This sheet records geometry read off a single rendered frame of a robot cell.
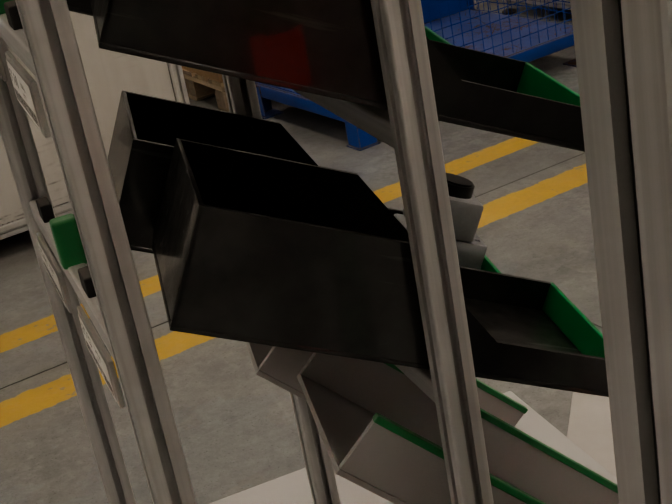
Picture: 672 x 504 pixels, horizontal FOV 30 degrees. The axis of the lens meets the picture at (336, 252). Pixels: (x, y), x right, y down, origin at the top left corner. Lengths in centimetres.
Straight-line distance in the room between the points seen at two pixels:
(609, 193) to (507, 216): 388
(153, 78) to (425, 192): 409
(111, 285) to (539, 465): 44
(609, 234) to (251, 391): 310
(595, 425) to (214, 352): 230
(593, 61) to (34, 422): 328
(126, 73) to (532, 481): 384
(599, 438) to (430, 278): 70
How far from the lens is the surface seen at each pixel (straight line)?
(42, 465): 327
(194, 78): 601
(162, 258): 76
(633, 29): 22
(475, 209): 92
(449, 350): 70
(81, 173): 60
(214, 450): 312
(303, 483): 135
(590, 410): 140
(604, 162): 24
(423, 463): 77
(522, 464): 95
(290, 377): 89
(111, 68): 466
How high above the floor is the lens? 160
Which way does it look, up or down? 23 degrees down
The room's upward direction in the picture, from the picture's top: 11 degrees counter-clockwise
